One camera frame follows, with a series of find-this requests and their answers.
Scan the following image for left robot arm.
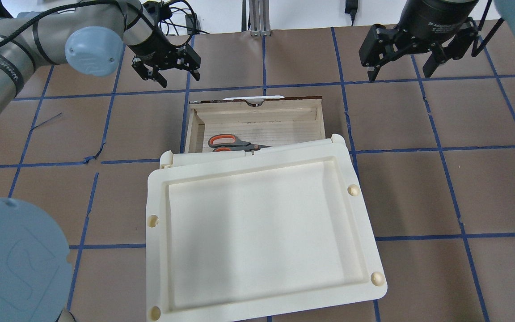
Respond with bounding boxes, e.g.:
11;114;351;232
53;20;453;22
0;48;195;322

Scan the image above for aluminium frame post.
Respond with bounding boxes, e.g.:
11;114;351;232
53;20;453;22
241;0;271;37

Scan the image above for wooden drawer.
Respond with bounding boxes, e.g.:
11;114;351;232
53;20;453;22
184;96;326;153

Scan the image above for orange grey scissors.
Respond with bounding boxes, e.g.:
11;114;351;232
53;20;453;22
208;134;269;152

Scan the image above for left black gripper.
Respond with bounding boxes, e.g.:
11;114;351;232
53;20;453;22
131;31;202;88

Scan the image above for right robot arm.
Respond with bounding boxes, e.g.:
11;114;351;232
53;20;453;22
359;0;515;81

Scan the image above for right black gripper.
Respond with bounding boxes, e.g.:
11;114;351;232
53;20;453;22
359;17;478;82

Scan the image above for black power adapter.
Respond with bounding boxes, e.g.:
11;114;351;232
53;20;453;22
345;0;359;25

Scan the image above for cream plastic storage box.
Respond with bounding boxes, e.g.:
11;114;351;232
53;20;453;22
159;133;347;169

